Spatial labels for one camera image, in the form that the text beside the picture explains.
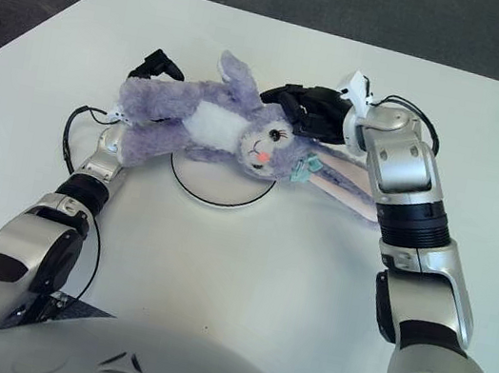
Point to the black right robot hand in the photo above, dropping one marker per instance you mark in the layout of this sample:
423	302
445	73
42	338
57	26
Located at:
324	117

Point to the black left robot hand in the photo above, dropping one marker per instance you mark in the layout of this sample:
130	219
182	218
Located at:
158	61

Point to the purple plush bunny doll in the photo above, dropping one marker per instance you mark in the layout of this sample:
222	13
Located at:
212	122

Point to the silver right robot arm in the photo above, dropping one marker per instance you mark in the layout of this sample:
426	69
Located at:
408	166

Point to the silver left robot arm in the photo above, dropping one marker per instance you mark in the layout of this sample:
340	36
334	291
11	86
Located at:
26	248

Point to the white plate with black rim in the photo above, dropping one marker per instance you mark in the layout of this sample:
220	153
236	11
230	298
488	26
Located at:
220	186

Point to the metal bracket under table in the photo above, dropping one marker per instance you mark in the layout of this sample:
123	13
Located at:
53	299

